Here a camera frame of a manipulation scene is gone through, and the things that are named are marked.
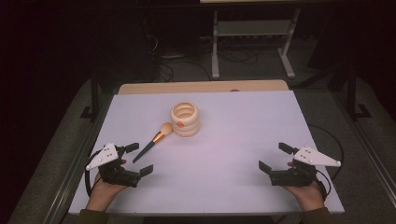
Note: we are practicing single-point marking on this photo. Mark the person's right hand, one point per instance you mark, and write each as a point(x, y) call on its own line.
point(306, 196)

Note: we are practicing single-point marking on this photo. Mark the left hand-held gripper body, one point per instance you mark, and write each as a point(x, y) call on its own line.
point(115, 174)

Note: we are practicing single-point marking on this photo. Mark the white metal stand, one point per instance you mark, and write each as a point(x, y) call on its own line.
point(214, 63)

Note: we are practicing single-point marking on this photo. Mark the person's left hand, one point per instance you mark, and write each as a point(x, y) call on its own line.
point(104, 191)

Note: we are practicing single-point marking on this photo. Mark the metal rail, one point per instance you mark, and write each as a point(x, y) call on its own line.
point(367, 146)
point(73, 174)

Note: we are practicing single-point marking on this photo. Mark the white board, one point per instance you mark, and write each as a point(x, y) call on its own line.
point(233, 152)

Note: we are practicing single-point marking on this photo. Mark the cream ribbed brush holder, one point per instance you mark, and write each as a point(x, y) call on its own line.
point(190, 128)

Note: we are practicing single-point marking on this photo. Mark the black metal stand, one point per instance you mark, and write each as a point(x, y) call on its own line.
point(351, 96)
point(94, 99)

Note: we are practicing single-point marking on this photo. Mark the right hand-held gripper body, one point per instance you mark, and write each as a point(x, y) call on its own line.
point(295, 175)

